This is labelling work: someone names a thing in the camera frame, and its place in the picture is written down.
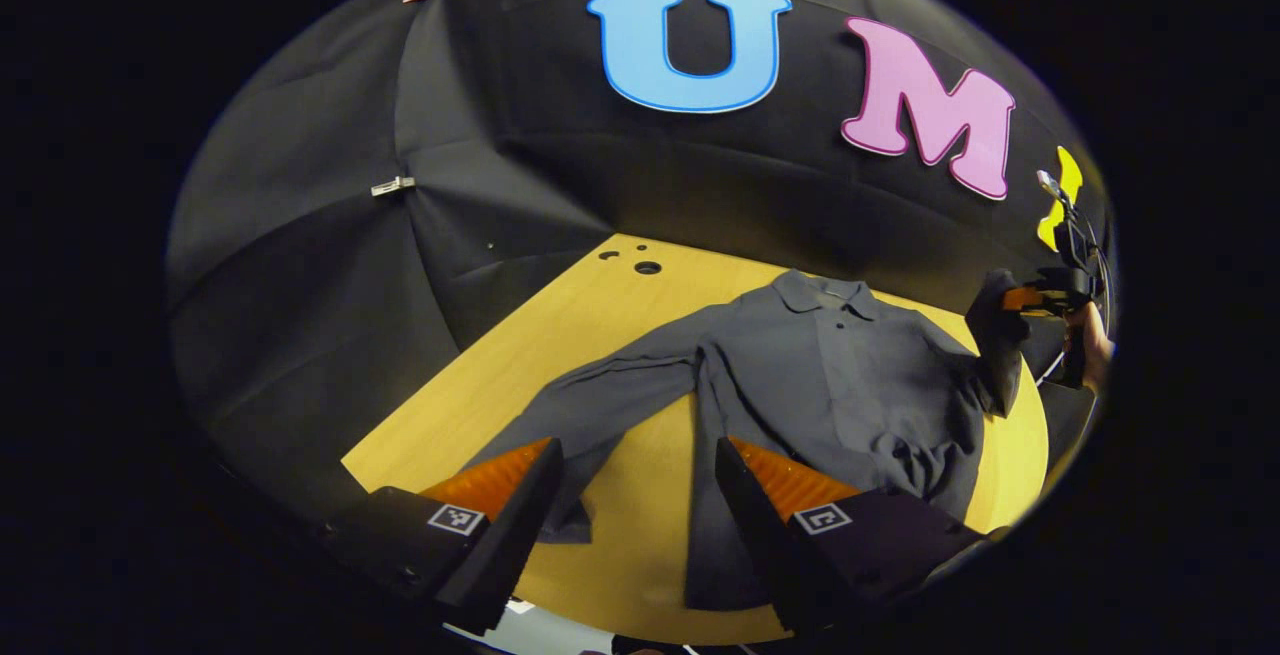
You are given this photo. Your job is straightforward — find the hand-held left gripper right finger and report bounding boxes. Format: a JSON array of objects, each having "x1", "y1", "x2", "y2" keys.
[{"x1": 714, "y1": 435, "x2": 991, "y2": 636}]

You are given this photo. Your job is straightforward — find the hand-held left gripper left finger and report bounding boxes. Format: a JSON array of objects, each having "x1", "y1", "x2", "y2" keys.
[{"x1": 318, "y1": 436, "x2": 564, "y2": 636}]

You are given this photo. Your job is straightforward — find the grey collared shirt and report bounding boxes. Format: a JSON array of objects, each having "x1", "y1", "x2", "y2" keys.
[{"x1": 465, "y1": 268, "x2": 1033, "y2": 612}]

